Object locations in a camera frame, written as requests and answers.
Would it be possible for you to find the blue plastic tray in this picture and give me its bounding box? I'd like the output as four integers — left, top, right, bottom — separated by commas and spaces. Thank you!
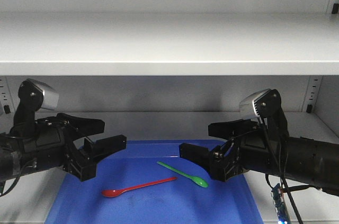
46, 140, 262, 223

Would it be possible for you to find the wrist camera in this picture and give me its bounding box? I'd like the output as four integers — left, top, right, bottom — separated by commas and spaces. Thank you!
239, 89, 281, 120
18, 78, 59, 112

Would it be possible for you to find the green plastic spoon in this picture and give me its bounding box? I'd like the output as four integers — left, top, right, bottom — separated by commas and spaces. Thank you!
157, 161, 209, 188

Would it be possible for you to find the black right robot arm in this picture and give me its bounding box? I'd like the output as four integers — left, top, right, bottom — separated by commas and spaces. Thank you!
179, 109, 338, 195

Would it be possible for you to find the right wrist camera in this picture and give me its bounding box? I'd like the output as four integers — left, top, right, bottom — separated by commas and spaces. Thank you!
239, 89, 281, 120

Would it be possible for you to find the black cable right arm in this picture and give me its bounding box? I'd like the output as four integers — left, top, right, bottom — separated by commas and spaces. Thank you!
255, 117, 310, 224

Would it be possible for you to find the red plastic spoon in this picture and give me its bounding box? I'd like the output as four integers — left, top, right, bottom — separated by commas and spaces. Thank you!
101, 177, 177, 198

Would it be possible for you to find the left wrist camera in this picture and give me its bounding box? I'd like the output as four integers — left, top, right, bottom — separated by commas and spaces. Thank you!
18, 78, 59, 112

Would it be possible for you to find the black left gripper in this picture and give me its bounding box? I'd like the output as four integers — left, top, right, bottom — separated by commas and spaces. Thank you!
22, 113, 127, 182

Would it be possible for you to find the upper grey cabinet shelf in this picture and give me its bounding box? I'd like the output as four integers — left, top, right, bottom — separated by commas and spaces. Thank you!
1, 13, 338, 76

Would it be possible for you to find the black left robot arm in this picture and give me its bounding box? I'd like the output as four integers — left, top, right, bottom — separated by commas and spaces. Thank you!
1, 105, 127, 196

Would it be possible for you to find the blue circuit board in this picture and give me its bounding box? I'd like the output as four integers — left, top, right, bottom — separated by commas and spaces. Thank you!
271, 183, 291, 224

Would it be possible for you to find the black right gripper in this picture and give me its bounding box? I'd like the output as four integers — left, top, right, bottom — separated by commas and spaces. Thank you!
179, 119, 289, 182

